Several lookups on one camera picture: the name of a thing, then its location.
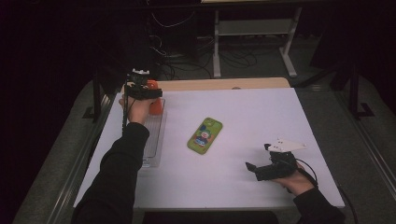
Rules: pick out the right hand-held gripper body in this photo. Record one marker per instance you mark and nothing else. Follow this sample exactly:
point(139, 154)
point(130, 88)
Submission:
point(278, 166)

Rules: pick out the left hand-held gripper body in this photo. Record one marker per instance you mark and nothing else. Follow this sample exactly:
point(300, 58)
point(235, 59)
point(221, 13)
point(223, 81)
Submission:
point(138, 81)

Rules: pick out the orange phone case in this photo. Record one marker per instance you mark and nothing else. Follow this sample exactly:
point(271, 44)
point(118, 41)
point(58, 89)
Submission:
point(155, 104)

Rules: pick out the clear plastic tray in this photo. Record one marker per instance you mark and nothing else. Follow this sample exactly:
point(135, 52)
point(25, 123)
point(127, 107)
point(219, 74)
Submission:
point(154, 137)

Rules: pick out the green cartoon phone case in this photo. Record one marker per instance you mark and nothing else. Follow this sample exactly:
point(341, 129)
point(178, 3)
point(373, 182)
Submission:
point(204, 135)

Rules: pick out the person's left hand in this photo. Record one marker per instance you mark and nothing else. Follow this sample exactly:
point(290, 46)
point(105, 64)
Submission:
point(137, 110)

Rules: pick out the person's right hand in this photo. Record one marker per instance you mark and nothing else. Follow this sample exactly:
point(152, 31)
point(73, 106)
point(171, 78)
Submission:
point(297, 183)

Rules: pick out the white table board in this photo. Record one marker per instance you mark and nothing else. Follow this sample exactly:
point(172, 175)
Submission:
point(249, 124)

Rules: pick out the black metal stand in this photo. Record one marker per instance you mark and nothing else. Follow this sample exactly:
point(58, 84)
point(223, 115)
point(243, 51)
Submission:
point(97, 96)
point(355, 93)

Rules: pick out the light wooden table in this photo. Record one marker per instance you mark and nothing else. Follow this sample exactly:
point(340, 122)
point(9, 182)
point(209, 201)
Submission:
point(218, 84)

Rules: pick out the white metal desk frame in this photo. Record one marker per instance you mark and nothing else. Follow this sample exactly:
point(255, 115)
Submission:
point(253, 27)

